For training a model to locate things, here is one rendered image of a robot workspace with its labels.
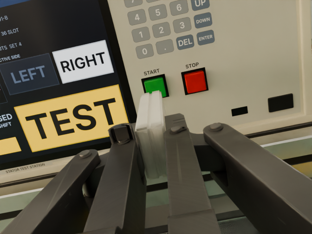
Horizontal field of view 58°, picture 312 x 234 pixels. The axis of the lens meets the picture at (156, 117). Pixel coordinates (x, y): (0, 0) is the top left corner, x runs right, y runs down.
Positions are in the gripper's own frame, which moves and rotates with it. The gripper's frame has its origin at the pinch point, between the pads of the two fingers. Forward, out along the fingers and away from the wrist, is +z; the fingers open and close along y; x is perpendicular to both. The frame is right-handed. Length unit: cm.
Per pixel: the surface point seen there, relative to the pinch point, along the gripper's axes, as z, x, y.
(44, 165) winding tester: 9.8, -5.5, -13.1
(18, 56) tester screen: 9.7, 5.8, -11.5
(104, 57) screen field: 9.7, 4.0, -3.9
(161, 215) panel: 21.9, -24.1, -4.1
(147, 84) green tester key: 9.2, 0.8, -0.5
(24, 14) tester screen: 9.7, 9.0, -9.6
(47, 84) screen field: 9.7, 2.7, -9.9
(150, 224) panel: 21.9, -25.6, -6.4
